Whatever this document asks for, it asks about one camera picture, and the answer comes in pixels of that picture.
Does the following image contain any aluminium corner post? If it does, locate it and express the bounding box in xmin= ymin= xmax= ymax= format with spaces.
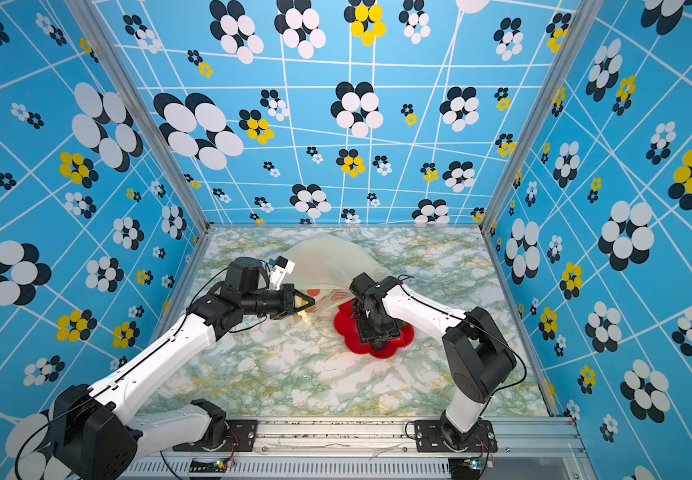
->
xmin=480 ymin=0 xmax=604 ymax=235
xmin=66 ymin=1 xmax=210 ymax=235

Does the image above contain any left aluminium corner post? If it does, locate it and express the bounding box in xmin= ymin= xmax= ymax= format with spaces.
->
xmin=66 ymin=1 xmax=210 ymax=235

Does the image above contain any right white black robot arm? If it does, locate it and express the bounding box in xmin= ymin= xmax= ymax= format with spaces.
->
xmin=350 ymin=273 xmax=518 ymax=451

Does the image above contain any right aluminium corner post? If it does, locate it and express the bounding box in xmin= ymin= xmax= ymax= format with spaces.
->
xmin=480 ymin=0 xmax=604 ymax=235

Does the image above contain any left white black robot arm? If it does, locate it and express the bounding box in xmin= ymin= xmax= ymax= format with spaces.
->
xmin=41 ymin=257 xmax=315 ymax=479

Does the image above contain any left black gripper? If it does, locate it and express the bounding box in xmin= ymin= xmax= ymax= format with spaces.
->
xmin=242 ymin=284 xmax=317 ymax=319

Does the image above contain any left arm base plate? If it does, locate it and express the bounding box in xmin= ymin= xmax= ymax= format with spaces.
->
xmin=173 ymin=419 xmax=259 ymax=453

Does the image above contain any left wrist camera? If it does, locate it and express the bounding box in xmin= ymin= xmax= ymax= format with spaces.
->
xmin=268 ymin=256 xmax=295 ymax=290

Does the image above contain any translucent cream plastic bag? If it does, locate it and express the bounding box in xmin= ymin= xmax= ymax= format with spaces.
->
xmin=281 ymin=234 xmax=390 ymax=319

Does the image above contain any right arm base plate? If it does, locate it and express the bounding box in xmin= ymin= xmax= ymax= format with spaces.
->
xmin=411 ymin=420 xmax=499 ymax=454

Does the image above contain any aluminium front rail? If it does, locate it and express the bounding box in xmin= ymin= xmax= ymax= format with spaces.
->
xmin=122 ymin=417 xmax=597 ymax=479

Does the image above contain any red flower-shaped plate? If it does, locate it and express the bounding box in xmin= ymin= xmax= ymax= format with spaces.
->
xmin=333 ymin=300 xmax=415 ymax=359

